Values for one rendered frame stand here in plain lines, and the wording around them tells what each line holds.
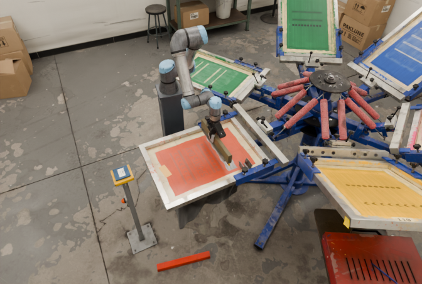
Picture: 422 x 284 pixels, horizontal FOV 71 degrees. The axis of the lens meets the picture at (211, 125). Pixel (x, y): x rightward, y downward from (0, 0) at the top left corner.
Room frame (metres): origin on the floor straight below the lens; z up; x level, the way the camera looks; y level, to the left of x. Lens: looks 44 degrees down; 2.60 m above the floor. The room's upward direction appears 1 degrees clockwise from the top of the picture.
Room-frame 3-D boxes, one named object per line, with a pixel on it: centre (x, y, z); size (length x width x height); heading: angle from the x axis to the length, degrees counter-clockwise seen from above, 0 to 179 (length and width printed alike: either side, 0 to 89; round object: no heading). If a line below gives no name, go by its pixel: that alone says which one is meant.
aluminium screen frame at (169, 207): (1.38, 0.04, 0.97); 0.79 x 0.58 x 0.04; 118
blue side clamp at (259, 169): (1.25, -0.30, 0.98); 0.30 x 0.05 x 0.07; 118
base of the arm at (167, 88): (1.86, 0.33, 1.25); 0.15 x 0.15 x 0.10
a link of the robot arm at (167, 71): (1.87, 0.33, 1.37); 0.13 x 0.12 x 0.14; 116
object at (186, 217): (1.17, -0.01, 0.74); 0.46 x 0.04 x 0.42; 118
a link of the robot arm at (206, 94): (1.52, 0.04, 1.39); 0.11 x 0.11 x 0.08; 26
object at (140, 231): (1.22, 0.60, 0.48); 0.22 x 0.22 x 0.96; 28
